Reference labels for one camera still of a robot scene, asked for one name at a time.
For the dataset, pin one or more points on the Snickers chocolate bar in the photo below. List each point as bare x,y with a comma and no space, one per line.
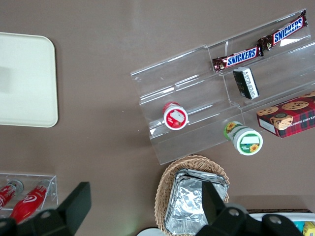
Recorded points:
285,32
237,58

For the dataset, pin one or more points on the woven wicker basket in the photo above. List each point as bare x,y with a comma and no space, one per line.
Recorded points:
167,182

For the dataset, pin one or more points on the red strawberry yogurt cup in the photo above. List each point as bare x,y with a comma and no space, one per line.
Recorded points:
175,117

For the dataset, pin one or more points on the green sunflower yogurt cup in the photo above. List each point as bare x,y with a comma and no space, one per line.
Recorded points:
243,138

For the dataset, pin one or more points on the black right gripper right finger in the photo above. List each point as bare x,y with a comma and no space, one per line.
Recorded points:
214,209

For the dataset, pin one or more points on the cream plastic tray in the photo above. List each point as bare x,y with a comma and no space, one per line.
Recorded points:
27,81

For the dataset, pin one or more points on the clear acrylic tiered display stand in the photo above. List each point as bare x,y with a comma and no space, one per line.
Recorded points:
192,98

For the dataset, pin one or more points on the yellow snack packet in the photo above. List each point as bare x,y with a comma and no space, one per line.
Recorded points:
309,228

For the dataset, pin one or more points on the small black and white box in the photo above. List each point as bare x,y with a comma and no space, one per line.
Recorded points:
246,82

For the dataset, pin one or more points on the red tartan cookie box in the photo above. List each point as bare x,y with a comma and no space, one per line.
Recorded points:
289,116

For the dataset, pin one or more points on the white round plate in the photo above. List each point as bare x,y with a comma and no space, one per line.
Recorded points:
150,232

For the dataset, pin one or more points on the red soda bottle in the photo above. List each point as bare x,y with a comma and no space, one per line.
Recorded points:
6,194
27,202

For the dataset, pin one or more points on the teal snack packet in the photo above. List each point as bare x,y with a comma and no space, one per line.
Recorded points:
298,225

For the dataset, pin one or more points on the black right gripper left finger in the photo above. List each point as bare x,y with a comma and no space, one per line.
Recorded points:
73,209

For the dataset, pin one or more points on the white rectangular bin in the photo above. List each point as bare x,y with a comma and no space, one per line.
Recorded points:
283,216

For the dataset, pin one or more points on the clear acrylic bottle holder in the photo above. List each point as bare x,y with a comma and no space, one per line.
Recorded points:
48,189

